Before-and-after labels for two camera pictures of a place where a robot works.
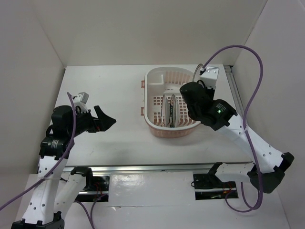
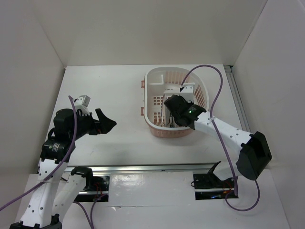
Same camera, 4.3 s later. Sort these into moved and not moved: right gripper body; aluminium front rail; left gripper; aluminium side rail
Moved: right gripper body
Not moved: aluminium side rail; left gripper; aluminium front rail
